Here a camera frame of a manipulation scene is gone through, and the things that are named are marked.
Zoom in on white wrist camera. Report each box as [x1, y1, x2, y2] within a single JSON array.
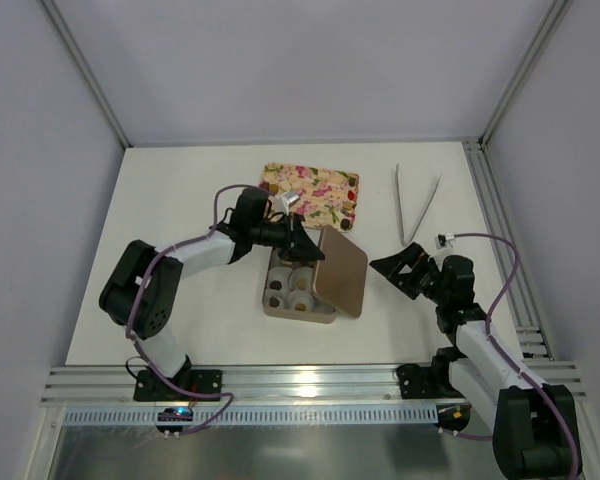
[[435, 233, 456, 249], [272, 191, 300, 215]]

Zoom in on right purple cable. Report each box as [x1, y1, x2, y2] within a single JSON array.
[[437, 232, 581, 480]]

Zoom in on purple cable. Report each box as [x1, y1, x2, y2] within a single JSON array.
[[124, 184, 281, 436], [437, 232, 581, 480]]

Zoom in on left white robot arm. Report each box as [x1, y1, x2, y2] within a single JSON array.
[[98, 184, 325, 398]]

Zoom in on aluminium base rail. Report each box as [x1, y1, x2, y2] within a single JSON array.
[[39, 359, 589, 426]]

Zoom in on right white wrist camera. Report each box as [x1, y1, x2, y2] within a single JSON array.
[[435, 233, 456, 249]]

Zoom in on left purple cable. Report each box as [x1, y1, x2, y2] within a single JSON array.
[[124, 184, 281, 436]]

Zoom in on metal tongs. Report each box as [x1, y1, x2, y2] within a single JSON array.
[[393, 164, 442, 247]]

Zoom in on beige tin box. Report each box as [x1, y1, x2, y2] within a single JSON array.
[[261, 249, 337, 324]]

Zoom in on beige tin lid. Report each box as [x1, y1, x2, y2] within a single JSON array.
[[312, 226, 368, 318]]

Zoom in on floral tray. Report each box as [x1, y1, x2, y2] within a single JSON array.
[[260, 163, 360, 232]]

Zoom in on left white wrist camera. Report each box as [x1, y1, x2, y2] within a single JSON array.
[[272, 191, 300, 215]]

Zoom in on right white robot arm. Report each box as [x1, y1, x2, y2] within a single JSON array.
[[370, 242, 583, 479]]

